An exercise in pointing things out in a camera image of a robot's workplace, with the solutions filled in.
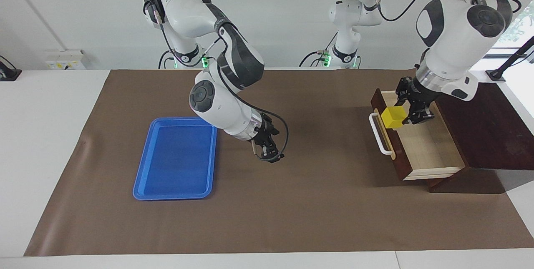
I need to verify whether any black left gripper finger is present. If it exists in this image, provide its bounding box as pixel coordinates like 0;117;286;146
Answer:
395;78;411;106
403;101;434;126

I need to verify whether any yellow cube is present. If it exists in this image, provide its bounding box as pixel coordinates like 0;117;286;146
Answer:
382;106;407;130

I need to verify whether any wooden drawer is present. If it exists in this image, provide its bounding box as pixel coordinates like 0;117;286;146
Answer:
370;88;466;181

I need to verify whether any white drawer handle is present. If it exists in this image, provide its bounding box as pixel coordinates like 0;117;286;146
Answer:
369;113;395;156

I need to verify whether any brown table mat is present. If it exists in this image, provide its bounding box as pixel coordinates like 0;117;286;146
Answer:
24;68;534;257

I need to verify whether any dark wooden cabinet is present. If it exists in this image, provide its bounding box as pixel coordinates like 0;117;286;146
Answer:
426;80;534;194

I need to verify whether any black angled stand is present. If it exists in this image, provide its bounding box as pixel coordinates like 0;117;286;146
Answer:
486;35;534;82

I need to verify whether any blue plastic tray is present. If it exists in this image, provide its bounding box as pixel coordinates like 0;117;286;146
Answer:
133;116;218;201

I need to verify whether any bright window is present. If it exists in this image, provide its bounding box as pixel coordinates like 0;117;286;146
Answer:
471;1;534;71

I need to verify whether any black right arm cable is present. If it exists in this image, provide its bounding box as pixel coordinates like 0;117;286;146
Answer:
144;0;289;163

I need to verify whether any black base cable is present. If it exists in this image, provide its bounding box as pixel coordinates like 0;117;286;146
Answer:
298;31;338;68
158;49;176;69

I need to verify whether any white wall socket box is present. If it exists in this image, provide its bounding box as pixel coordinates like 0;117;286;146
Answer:
45;50;86;70

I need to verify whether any black desk mount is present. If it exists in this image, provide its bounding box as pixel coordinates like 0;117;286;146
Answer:
0;55;22;81

